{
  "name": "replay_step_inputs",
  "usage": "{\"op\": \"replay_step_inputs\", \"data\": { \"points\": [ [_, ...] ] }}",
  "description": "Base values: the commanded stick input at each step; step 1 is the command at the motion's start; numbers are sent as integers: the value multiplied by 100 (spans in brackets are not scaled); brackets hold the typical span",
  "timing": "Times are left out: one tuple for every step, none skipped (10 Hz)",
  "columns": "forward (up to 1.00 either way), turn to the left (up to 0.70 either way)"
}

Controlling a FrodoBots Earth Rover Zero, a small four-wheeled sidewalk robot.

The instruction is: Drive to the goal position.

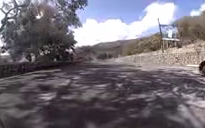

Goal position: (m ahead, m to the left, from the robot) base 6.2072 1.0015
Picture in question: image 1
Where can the large dark leafy tree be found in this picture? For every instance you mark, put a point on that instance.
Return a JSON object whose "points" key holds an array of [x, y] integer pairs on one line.
{"points": [[45, 33]]}

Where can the grey concrete road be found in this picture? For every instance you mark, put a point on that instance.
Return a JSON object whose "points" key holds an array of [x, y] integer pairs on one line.
{"points": [[103, 96]]}

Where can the wooded hill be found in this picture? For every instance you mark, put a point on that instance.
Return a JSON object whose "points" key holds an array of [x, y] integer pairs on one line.
{"points": [[140, 45]]}

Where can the low dark wall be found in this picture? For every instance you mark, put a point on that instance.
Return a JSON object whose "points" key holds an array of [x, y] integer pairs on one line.
{"points": [[20, 68]]}

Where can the pale stone retaining wall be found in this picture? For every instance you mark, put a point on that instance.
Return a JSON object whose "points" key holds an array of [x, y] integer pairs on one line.
{"points": [[170, 56]]}

